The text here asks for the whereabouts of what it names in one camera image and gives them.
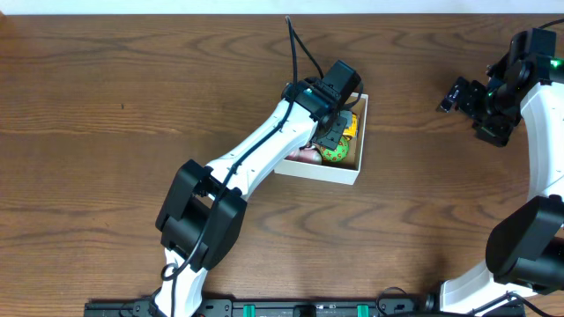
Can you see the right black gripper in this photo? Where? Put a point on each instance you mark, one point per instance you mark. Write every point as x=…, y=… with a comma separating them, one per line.
x=461, y=97

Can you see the pink white duck toy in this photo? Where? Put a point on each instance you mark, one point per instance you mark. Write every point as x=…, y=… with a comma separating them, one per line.
x=308, y=155

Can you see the yellow grey toy truck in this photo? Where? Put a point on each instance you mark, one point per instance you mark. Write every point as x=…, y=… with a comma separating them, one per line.
x=352, y=124

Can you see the green patterned ball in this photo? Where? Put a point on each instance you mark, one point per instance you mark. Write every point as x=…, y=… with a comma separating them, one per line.
x=338, y=154

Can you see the white cardboard box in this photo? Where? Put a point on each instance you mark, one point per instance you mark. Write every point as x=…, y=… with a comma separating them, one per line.
x=343, y=172

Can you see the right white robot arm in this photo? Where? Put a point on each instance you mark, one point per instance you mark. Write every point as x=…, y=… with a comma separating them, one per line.
x=524, y=256

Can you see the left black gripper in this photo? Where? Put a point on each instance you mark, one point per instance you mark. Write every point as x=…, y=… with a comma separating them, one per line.
x=333, y=136

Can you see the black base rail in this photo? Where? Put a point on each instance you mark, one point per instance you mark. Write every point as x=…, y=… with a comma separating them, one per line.
x=389, y=303

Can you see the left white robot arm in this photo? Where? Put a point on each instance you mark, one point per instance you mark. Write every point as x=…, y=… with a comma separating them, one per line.
x=202, y=214

